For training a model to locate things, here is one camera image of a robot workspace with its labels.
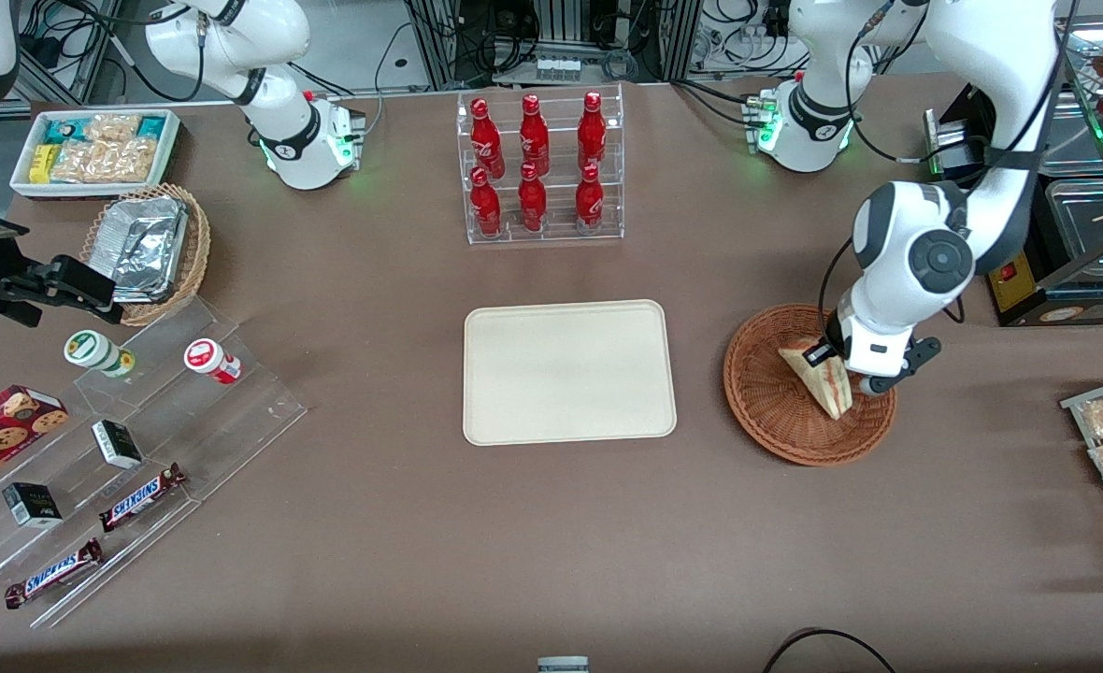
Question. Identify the light wicker basket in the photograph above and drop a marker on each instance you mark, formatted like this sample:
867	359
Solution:
198	243

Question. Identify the aluminium frame rack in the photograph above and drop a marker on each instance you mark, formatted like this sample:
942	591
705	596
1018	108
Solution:
439	42

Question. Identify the large clear cracker bag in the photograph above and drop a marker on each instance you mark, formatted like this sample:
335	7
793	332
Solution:
103	161

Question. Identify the green lid white cup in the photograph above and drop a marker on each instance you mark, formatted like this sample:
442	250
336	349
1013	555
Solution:
93	350

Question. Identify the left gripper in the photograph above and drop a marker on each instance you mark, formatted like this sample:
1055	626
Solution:
834	332

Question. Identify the red cola bottle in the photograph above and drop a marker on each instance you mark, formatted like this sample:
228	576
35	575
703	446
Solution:
534	136
532	201
485	204
589	201
485	140
592	131

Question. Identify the red cookie box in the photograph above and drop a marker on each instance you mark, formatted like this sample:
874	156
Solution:
5	430

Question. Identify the red lid white cup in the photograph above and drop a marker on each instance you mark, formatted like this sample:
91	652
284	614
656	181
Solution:
210	360

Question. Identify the small clear cracker bag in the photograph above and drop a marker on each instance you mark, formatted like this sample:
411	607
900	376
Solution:
112	126

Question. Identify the triangular sandwich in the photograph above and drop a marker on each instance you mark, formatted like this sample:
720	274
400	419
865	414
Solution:
823	388

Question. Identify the aluminium foil container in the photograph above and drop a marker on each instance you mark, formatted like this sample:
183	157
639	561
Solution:
145	243

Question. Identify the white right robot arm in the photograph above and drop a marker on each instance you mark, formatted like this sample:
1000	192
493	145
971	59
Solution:
290	140

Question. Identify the clear acrylic bottle rack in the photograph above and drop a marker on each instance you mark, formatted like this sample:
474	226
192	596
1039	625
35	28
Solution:
556	234

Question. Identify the teal snack packet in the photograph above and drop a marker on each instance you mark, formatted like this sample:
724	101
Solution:
64	131
151	127

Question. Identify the small grey object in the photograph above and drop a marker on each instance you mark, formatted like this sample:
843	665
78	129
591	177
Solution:
563	665

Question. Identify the black silver box device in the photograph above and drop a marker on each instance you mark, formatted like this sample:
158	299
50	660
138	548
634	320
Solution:
958	140

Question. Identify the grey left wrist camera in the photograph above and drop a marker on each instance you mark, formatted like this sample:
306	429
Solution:
899	369

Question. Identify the clear acrylic stepped shelf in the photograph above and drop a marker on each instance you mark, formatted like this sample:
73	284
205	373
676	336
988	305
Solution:
234	421

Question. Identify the cream rectangular tray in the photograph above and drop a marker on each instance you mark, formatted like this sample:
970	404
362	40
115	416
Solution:
570	374

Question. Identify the snickers bar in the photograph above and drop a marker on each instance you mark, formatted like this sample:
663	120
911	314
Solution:
140	498
51	575

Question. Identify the small black box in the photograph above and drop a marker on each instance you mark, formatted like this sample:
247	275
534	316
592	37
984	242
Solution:
117	444
33	505

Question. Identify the white power strip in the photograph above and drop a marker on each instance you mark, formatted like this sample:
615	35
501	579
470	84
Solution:
556	68

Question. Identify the brown wicker basket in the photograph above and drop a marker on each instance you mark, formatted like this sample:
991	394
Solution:
766	393

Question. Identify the black yellow food warmer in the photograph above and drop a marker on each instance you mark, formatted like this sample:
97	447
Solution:
1019	292

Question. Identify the white snack bin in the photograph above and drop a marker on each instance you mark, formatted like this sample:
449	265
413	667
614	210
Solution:
170	140

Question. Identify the yellow snack packet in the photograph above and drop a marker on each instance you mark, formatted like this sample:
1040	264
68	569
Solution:
41	164

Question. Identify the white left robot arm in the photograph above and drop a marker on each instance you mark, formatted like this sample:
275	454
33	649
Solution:
925	262

